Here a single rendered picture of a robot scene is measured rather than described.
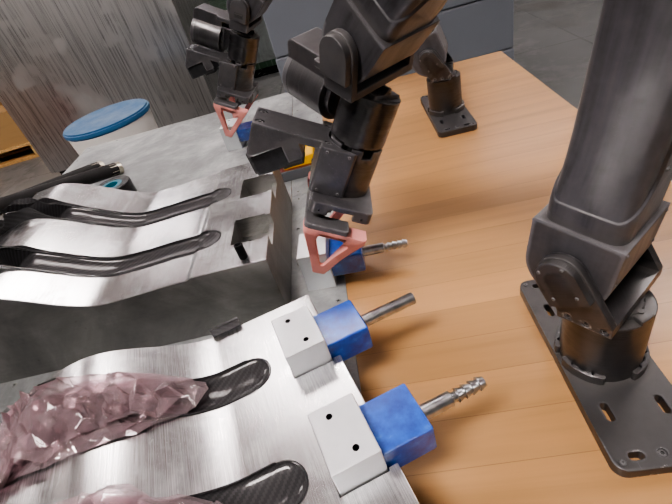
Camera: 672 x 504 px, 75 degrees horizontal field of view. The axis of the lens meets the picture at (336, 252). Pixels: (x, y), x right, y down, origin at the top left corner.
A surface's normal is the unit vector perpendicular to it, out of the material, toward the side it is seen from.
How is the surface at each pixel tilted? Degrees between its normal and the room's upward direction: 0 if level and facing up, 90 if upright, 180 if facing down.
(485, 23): 90
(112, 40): 90
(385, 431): 0
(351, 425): 0
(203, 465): 23
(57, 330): 90
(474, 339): 0
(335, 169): 90
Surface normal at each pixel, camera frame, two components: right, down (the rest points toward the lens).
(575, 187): -0.78, 0.35
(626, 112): -0.70, 0.57
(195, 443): 0.15, -0.86
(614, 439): -0.24, -0.76
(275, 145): 0.00, 0.62
